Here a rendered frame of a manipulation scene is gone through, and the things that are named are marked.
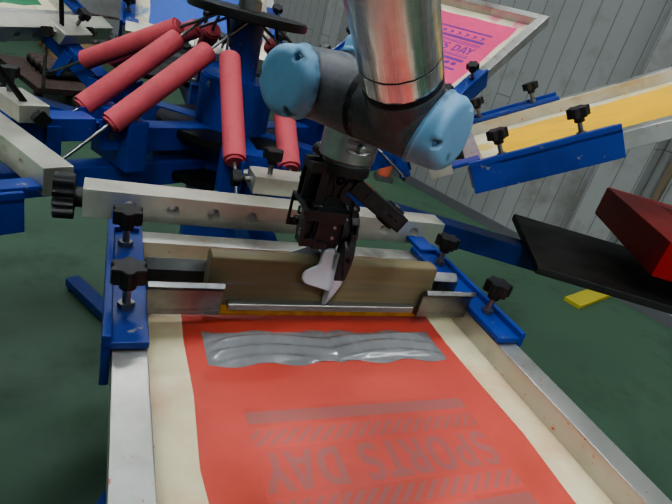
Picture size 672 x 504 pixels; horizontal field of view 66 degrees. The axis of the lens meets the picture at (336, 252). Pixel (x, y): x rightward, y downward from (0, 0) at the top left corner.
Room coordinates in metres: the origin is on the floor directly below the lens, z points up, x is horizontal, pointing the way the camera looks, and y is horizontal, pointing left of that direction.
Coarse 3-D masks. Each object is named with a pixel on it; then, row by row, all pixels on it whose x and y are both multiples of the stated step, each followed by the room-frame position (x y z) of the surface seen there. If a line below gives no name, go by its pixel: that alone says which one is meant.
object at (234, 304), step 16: (240, 304) 0.60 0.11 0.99; (256, 304) 0.61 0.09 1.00; (272, 304) 0.62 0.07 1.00; (288, 304) 0.63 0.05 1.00; (304, 304) 0.65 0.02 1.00; (320, 304) 0.66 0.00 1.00; (336, 304) 0.67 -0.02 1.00; (352, 304) 0.68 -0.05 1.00; (368, 304) 0.70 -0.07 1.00; (384, 304) 0.71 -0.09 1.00; (400, 304) 0.73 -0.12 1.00
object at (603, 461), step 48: (144, 240) 0.71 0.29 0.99; (192, 240) 0.75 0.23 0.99; (240, 240) 0.80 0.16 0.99; (480, 336) 0.73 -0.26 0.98; (144, 384) 0.41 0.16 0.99; (528, 384) 0.62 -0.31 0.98; (144, 432) 0.35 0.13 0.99; (576, 432) 0.54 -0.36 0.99; (144, 480) 0.31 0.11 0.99; (624, 480) 0.47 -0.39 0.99
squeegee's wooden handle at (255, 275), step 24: (216, 264) 0.60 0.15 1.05; (240, 264) 0.61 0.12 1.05; (264, 264) 0.62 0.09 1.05; (288, 264) 0.64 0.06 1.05; (312, 264) 0.66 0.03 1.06; (360, 264) 0.69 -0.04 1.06; (384, 264) 0.71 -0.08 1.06; (408, 264) 0.74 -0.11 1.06; (432, 264) 0.76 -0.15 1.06; (240, 288) 0.61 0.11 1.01; (264, 288) 0.63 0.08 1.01; (288, 288) 0.64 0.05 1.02; (312, 288) 0.66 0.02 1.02; (360, 288) 0.70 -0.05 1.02; (384, 288) 0.71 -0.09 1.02; (408, 288) 0.73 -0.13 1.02
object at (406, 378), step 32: (320, 320) 0.68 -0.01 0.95; (352, 320) 0.71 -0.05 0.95; (384, 320) 0.73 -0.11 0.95; (416, 320) 0.76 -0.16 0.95; (448, 352) 0.69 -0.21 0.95; (352, 384) 0.55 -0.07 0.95; (384, 384) 0.57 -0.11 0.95; (416, 384) 0.59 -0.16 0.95; (448, 384) 0.61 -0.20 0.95; (480, 384) 0.63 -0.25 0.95; (480, 416) 0.56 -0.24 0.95; (512, 448) 0.51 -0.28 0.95; (544, 480) 0.48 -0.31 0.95
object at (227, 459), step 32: (192, 320) 0.59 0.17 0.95; (224, 320) 0.61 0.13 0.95; (256, 320) 0.63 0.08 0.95; (288, 320) 0.66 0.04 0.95; (192, 352) 0.53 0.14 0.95; (192, 384) 0.47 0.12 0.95; (224, 384) 0.49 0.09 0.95; (256, 384) 0.50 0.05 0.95; (288, 384) 0.52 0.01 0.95; (320, 384) 0.53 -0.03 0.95; (224, 416) 0.44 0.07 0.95; (224, 448) 0.39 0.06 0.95; (224, 480) 0.36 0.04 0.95; (256, 480) 0.37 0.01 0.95
